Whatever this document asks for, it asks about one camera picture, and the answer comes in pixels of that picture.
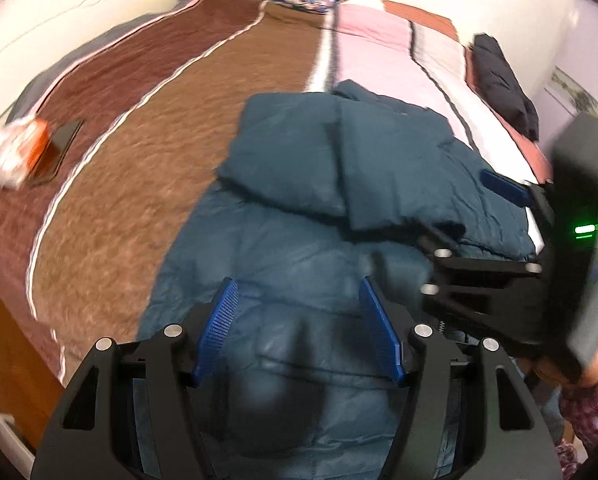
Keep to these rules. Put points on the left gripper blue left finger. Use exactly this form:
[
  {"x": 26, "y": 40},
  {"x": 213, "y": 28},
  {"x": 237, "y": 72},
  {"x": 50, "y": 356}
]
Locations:
[{"x": 218, "y": 322}]

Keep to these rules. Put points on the dark teal puffer jacket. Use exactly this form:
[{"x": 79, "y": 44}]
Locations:
[{"x": 319, "y": 191}]

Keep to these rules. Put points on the person right hand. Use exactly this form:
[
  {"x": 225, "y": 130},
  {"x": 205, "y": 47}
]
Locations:
[{"x": 567, "y": 372}]

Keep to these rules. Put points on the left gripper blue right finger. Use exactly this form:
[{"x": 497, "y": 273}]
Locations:
[{"x": 385, "y": 339}]

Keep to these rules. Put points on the black folded jacket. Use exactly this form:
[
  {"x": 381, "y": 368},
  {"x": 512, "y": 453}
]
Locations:
[{"x": 499, "y": 86}]

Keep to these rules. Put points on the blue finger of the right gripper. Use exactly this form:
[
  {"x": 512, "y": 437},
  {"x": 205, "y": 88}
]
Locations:
[{"x": 513, "y": 191}]

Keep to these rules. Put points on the lilac wardrobe door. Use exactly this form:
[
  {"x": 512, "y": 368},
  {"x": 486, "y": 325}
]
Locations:
[{"x": 572, "y": 87}]

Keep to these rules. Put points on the black smartphone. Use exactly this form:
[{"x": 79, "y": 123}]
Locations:
[{"x": 47, "y": 167}]

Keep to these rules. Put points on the striped fleece bed blanket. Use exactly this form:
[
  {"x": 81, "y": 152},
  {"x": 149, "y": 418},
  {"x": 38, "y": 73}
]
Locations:
[{"x": 157, "y": 101}]

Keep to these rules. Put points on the orange white plastic packet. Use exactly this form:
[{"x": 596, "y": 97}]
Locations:
[{"x": 22, "y": 143}]

